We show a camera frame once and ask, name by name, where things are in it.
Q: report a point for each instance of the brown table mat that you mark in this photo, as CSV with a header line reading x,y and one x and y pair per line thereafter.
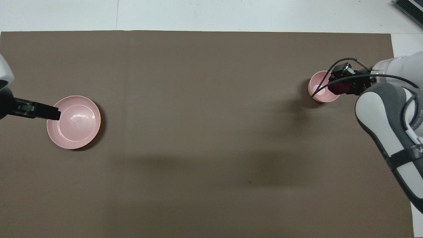
x,y
205,132

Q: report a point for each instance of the small pink bowl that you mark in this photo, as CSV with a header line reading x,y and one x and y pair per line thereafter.
x,y
319,82

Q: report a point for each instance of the black ribbed metal device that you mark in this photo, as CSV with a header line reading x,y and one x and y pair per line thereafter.
x,y
411,6

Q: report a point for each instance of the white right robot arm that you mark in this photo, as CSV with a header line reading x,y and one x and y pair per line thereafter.
x,y
380,115

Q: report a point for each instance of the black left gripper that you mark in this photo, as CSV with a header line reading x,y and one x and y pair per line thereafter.
x,y
8,104

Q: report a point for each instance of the dark red apple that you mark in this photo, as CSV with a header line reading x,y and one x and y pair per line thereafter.
x,y
338,88

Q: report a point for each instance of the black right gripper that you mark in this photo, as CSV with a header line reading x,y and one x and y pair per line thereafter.
x,y
362,85

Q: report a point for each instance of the large pink bowl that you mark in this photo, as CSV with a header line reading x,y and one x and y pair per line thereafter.
x,y
76,122

